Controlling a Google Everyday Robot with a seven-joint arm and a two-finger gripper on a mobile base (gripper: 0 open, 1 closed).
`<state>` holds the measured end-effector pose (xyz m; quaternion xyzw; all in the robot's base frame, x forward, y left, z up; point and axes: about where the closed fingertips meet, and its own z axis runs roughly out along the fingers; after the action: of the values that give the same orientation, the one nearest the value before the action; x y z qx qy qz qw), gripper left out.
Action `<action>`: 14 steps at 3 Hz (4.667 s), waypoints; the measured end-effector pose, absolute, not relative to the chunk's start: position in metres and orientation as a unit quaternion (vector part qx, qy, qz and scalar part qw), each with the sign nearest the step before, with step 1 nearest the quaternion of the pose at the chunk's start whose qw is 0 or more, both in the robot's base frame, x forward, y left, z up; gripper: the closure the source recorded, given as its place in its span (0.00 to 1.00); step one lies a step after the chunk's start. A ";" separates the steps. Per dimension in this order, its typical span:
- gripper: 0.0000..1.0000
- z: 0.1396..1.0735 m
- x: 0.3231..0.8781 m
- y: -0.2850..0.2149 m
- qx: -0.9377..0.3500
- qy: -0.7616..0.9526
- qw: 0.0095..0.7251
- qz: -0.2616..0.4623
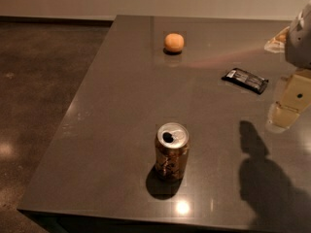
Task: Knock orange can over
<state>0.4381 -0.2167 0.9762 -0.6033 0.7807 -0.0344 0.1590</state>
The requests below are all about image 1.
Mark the black snack bar wrapper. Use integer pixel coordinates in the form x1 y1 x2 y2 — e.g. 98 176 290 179
222 68 269 94

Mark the orange soda can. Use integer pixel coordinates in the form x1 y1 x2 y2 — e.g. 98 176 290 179
155 122 190 182

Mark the orange fruit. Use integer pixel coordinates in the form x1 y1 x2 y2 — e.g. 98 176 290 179
164 33 185 52

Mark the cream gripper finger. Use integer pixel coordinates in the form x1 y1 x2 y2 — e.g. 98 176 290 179
266 69 311 133
264 26 290 53

